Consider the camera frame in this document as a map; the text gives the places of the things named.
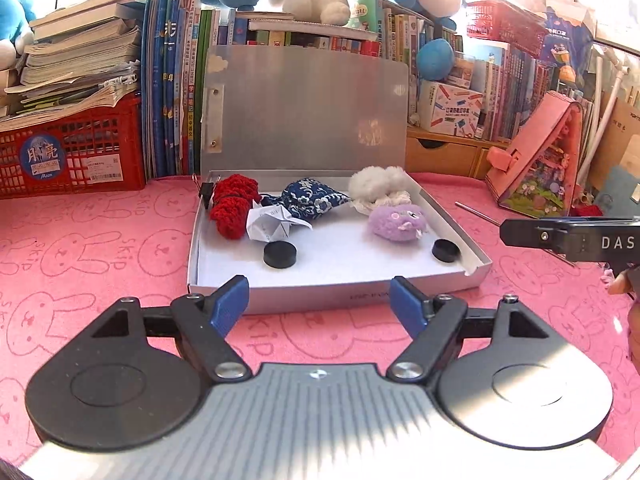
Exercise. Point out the small blue white plush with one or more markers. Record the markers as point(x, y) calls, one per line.
point(12, 20)

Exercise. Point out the blue printed carton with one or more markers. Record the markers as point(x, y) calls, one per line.
point(570, 45)

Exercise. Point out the purple plush toy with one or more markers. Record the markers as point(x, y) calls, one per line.
point(395, 222)

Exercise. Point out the white pipe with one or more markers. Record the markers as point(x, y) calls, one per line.
point(602, 110)

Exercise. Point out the low stack of picture books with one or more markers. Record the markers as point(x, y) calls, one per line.
point(310, 35)

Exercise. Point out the wooden drawer shelf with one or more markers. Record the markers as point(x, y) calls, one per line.
point(440, 160)

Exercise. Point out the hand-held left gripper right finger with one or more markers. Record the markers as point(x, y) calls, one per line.
point(405, 305)

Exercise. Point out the red plastic crate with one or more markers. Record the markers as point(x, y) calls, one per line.
point(75, 140)

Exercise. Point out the red crochet piece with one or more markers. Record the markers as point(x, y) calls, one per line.
point(232, 210)

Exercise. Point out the black round disc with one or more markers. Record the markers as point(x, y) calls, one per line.
point(280, 255)
point(446, 251)

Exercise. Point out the brown cardboard box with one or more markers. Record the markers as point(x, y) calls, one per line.
point(620, 150)

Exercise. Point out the red plastic basket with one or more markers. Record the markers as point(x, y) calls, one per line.
point(505, 25)

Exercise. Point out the white fluffy plush toy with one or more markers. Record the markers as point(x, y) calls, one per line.
point(375, 182)

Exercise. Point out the person's right hand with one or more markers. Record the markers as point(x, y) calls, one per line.
point(617, 282)

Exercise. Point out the row of blue upright books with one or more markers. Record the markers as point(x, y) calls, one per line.
point(170, 85)

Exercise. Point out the black binder clip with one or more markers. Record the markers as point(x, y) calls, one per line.
point(207, 191)

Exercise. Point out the pink toy house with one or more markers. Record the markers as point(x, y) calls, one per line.
point(540, 160)

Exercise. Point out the pile of flat books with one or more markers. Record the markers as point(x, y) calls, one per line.
point(75, 45)

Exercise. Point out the white printed carton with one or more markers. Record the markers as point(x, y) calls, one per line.
point(450, 110)

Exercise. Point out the grey cardboard box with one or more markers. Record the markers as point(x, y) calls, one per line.
point(310, 110)

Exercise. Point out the row of colourful upright books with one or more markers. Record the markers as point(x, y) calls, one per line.
point(515, 85)

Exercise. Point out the white paper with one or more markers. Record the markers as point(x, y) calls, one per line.
point(267, 225)

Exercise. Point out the blue floral pouch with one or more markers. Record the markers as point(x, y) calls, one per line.
point(310, 197)

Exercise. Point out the pink rabbit print mat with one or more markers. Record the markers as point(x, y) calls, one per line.
point(100, 270)

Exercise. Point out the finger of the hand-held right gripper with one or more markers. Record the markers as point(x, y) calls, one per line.
point(517, 232)

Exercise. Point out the thin metal rod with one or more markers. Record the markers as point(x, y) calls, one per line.
point(475, 211)

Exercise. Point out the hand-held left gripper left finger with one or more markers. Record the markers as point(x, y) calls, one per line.
point(229, 300)

